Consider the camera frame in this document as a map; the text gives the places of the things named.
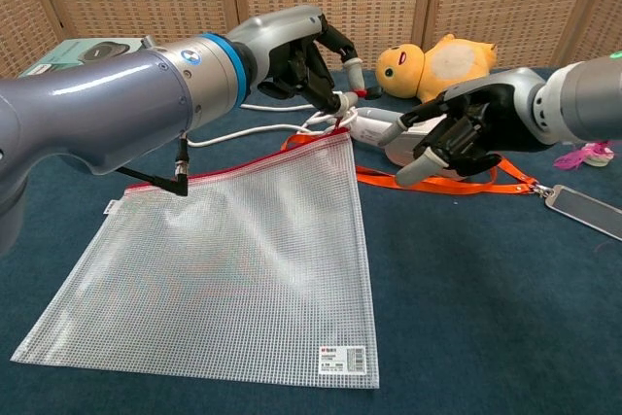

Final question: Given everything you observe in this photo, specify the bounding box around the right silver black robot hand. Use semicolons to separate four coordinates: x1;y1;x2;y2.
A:
377;67;543;188

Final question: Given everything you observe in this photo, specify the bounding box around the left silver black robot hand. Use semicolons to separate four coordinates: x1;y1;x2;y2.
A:
225;5;365;118

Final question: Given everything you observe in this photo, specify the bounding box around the clear mesh zipper pouch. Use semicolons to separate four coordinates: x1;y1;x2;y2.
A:
9;86;385;390

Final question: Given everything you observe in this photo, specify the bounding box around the yellow plush toy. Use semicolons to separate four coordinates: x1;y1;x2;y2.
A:
374;33;498;104

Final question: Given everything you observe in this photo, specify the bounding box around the white handheld garment steamer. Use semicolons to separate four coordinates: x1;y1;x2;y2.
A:
347;106;501;179

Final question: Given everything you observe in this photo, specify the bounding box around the clear badge holder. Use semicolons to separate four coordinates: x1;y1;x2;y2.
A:
536;184;622;242

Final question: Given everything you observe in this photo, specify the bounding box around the blue felt table mat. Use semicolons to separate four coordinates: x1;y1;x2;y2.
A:
0;67;622;415

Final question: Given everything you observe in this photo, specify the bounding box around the teal product box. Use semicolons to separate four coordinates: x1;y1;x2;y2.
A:
17;37;156;79

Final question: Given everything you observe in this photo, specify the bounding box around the orange lanyard strap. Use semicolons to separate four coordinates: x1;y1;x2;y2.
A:
281;131;540;196

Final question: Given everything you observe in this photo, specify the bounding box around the white power cable with plug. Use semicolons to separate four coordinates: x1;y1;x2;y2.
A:
187;88;359;149

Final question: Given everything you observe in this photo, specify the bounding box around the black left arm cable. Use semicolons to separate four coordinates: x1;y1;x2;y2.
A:
119;135;190;197

